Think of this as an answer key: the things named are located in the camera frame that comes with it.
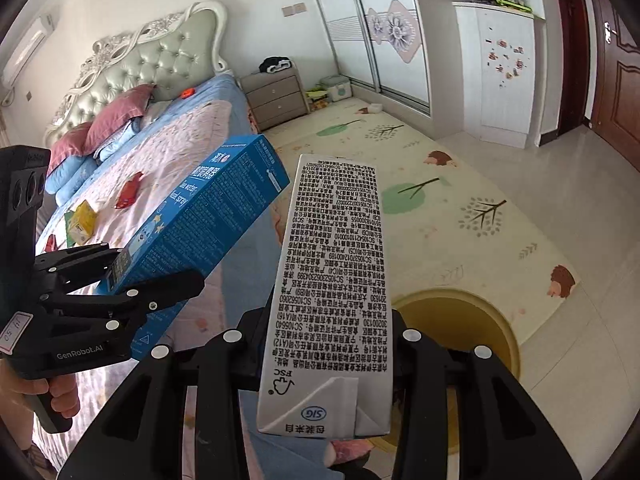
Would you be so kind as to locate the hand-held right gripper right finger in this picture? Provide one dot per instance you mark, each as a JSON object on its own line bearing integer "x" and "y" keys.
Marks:
{"x": 420, "y": 360}

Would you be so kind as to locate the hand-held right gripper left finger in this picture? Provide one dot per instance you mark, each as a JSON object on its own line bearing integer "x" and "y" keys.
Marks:
{"x": 245, "y": 360}

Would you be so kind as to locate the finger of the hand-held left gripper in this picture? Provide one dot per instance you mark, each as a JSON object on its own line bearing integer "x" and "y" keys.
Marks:
{"x": 75, "y": 265}
{"x": 150, "y": 292}

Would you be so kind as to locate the yellow trash bin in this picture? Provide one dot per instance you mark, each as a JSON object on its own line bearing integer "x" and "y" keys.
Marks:
{"x": 465, "y": 330}

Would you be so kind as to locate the blue cardboard box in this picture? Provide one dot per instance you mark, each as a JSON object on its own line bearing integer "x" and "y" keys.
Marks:
{"x": 200, "y": 220}

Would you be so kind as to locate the white milk carton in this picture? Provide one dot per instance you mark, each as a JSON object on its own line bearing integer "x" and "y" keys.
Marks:
{"x": 325, "y": 285}

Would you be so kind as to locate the person's left hand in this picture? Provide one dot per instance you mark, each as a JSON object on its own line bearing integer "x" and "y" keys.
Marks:
{"x": 62, "y": 392}

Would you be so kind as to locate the red white snack packet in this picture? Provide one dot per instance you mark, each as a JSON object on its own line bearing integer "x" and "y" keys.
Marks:
{"x": 51, "y": 245}

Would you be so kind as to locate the yellow drink carton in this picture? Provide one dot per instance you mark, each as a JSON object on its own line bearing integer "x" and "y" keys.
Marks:
{"x": 85, "y": 217}

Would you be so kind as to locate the red snack wrapper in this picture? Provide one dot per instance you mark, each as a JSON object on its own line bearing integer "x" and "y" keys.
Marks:
{"x": 129, "y": 191}

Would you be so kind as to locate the pink pillow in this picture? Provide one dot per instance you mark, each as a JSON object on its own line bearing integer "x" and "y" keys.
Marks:
{"x": 70, "y": 145}
{"x": 120, "y": 115}

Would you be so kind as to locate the light blue folded quilt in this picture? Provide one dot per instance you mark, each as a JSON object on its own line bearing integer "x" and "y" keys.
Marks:
{"x": 120, "y": 142}

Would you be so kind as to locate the bed with green headboard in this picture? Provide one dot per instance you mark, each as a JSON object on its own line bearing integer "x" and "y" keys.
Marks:
{"x": 165, "y": 160}

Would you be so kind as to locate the printed play mat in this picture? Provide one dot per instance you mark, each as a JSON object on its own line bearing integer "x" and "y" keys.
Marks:
{"x": 450, "y": 200}

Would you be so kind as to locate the white air conditioner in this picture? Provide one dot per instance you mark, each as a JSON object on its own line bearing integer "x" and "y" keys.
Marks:
{"x": 27, "y": 47}

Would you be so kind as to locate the blue bedsheet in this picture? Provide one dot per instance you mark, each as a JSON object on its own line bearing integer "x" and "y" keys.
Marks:
{"x": 220, "y": 90}

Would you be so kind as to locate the tufted green headboard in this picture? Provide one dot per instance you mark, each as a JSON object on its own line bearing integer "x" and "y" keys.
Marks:
{"x": 165, "y": 55}

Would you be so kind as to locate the grey nightstand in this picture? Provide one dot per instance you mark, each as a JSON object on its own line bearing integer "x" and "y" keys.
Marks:
{"x": 275, "y": 100}

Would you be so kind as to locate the yellow green bag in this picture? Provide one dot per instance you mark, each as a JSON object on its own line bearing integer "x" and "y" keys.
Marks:
{"x": 316, "y": 96}

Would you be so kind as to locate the black clothes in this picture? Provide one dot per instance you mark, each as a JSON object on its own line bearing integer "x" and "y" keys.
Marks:
{"x": 272, "y": 64}

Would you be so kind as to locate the green lid storage box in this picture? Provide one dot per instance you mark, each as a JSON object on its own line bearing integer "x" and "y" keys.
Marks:
{"x": 337, "y": 89}

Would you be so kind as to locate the white sticker cabinet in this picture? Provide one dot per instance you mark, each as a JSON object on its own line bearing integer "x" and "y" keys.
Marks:
{"x": 500, "y": 85}

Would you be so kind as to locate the white floral wardrobe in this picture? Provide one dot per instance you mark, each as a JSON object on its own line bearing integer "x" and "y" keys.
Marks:
{"x": 380, "y": 25}

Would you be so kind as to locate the dark wooden door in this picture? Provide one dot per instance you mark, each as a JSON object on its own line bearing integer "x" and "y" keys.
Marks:
{"x": 620, "y": 85}

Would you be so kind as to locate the wall switch plate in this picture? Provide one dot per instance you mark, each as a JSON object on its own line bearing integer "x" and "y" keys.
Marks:
{"x": 294, "y": 9}

